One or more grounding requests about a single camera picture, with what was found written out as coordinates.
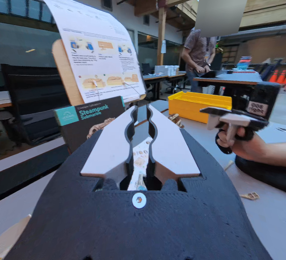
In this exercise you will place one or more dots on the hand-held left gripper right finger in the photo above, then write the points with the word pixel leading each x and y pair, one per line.
pixel 174 150

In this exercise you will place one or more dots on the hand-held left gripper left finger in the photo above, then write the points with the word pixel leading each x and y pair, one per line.
pixel 107 148

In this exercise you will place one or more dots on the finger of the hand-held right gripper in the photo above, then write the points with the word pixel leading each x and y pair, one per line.
pixel 239 120
pixel 213 119

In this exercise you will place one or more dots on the person's right forearm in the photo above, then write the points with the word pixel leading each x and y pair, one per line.
pixel 279 152

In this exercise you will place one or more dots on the dark model kit box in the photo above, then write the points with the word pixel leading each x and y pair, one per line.
pixel 73 139

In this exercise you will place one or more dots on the person's right hand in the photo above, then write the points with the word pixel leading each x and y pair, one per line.
pixel 250 148

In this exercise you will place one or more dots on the orange traffic cone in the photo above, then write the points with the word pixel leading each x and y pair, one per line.
pixel 282 77
pixel 274 77

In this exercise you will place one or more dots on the yellow plastic bin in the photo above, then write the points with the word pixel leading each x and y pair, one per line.
pixel 190 110

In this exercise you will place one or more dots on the dark grey work table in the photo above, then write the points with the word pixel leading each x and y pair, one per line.
pixel 236 77

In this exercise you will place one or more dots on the illustrated instruction booklet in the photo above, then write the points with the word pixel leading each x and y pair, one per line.
pixel 139 161

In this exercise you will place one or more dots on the red and blue stack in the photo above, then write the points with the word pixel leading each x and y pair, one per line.
pixel 244 63

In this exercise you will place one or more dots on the black flat tray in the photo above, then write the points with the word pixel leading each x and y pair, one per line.
pixel 210 74

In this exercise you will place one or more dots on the stack of white boxes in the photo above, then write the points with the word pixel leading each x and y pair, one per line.
pixel 165 70

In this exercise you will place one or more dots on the scattered wooden scraps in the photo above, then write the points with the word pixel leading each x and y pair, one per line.
pixel 250 195

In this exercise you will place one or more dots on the wooden poster board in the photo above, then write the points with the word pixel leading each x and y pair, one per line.
pixel 64 74

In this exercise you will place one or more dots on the black office chair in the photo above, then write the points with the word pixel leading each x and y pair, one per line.
pixel 33 90

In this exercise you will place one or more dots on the printed instruction poster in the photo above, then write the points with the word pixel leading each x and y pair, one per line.
pixel 89 18

